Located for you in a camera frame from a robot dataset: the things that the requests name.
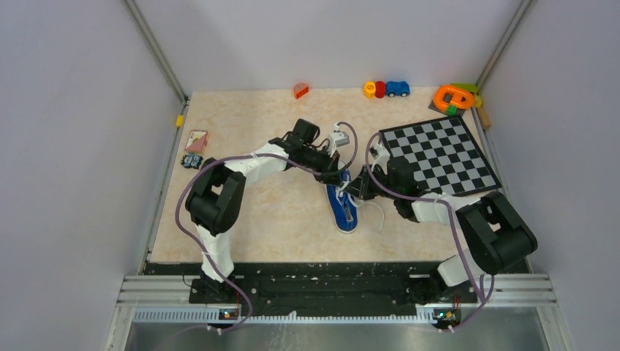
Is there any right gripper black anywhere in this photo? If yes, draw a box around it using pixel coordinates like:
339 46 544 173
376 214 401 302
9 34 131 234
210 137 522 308
343 165 400 200

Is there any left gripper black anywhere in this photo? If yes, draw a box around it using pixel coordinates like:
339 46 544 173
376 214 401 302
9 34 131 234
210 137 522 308
300 145 343 187

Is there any white shoelace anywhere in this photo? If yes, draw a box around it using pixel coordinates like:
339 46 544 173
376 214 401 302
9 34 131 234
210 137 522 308
336 181 385 233

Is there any blue canvas sneaker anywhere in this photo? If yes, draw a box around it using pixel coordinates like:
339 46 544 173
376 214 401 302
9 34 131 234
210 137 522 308
325 185 358 234

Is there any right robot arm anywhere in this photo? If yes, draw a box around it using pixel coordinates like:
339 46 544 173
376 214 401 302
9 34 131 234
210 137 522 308
343 157 538 301

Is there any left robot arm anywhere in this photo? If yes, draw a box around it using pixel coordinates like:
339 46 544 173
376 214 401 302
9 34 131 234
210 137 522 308
175 118 358 302

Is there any orange lego brick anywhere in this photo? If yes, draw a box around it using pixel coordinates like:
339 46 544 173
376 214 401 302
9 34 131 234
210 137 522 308
292 83 310 99

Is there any yellow toy block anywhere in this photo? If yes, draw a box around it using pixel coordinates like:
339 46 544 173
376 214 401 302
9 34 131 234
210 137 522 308
363 80 377 99

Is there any red toy block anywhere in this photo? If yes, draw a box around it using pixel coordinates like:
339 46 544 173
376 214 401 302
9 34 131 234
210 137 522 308
375 80 386 99

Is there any black white chessboard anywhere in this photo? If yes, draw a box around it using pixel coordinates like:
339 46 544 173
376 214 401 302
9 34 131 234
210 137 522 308
379 115 502 196

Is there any blue toy car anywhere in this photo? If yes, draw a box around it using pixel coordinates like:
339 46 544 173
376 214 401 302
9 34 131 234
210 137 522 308
385 81 410 97

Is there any pink triangle puzzle card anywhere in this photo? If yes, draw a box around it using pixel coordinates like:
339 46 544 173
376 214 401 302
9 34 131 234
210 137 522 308
184 129 208 154

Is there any small blue toy robot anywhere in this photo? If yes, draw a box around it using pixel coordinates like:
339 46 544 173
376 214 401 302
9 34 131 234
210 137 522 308
180 154 204 170

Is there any wooden block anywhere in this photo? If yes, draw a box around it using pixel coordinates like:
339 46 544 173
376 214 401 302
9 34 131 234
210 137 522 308
476 107 492 130

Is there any green toy block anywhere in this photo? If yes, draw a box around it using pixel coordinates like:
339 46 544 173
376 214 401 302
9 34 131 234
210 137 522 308
451 83 479 94

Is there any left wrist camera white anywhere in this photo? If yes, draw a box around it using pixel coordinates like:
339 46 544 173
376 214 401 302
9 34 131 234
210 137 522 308
328 125 350 154

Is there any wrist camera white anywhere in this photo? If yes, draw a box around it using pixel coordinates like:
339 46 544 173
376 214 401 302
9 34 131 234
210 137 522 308
370 142 390 170
328 125 350 154

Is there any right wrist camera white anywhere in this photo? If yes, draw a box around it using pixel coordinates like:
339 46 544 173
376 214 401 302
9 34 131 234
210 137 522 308
370 142 390 170

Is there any orange plastic ring toy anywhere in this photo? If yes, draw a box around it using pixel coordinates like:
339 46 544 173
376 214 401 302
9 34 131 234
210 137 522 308
432 85 476 114

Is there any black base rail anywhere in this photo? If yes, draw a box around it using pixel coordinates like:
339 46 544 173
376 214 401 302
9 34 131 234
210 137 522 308
145 260 529 320

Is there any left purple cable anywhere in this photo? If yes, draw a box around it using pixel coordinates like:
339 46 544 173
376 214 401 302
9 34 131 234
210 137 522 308
174 121 360 335

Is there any purple cable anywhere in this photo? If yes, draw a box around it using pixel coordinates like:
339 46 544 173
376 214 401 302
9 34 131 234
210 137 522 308
174 121 360 335
365 130 496 331

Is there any yellow clip on frame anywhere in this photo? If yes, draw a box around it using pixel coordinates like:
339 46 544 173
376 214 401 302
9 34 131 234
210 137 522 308
175 115 184 128

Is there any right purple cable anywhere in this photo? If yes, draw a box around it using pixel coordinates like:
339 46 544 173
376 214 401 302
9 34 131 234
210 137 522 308
365 130 496 331

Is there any white cable duct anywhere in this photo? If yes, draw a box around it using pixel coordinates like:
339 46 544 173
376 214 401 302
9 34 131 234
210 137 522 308
132 306 438 325

